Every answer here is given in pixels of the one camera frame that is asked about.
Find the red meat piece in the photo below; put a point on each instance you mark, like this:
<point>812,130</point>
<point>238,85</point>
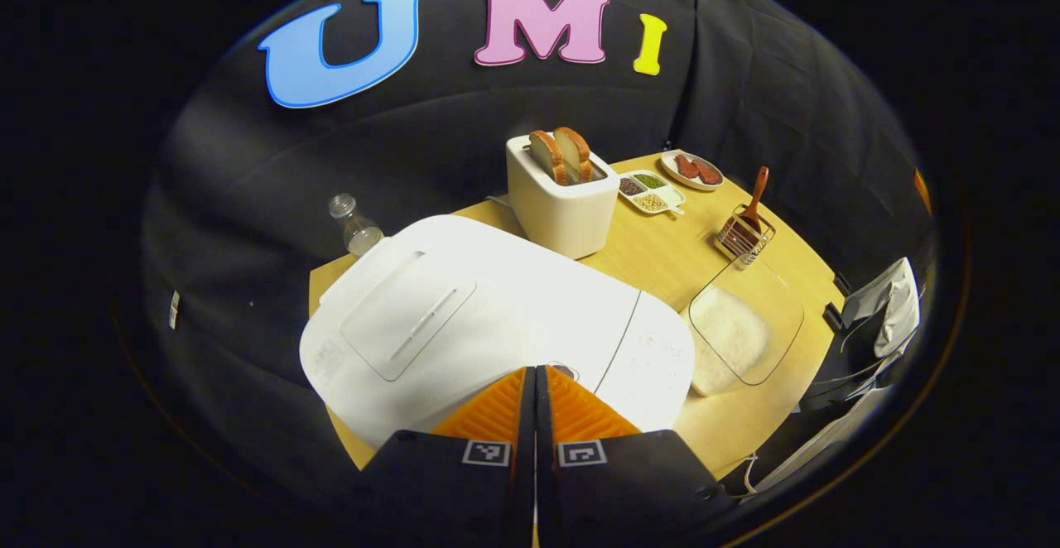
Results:
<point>707,172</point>
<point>686,166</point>

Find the toasted bread slice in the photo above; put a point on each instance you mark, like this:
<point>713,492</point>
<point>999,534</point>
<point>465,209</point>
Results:
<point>546,157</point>
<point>575,151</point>

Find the white round plate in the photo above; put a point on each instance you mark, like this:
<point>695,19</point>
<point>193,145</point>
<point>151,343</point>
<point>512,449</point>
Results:
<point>672,177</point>

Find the white divided dish of beans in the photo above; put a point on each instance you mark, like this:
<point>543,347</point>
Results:
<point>652,192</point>

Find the white grey cloth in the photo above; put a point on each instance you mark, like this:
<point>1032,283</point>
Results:
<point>898,308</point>

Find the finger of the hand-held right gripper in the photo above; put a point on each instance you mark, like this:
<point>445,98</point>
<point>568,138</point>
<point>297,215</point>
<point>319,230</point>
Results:
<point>922,192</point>

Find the white toaster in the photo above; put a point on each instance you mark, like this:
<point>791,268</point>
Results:
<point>563,217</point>

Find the brown wooden spoon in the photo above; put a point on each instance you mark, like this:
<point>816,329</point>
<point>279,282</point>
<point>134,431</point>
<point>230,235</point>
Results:
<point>754,200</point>

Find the white rice cooker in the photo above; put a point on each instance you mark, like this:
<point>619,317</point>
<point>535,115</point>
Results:
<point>497,308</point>

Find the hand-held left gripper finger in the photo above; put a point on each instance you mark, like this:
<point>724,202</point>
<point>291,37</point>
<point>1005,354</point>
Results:
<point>526,482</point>
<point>542,482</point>

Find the white cloth clip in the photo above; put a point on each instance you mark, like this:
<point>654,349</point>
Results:
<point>175,310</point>

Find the black backdrop cloth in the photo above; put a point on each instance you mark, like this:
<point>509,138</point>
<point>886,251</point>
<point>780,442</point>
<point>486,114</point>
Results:
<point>248,200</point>

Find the clear container of rice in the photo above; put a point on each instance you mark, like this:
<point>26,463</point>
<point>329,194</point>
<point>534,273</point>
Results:
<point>737,333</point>

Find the clear plastic bottle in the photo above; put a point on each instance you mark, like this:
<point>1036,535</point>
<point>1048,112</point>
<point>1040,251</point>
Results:
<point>360,229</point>

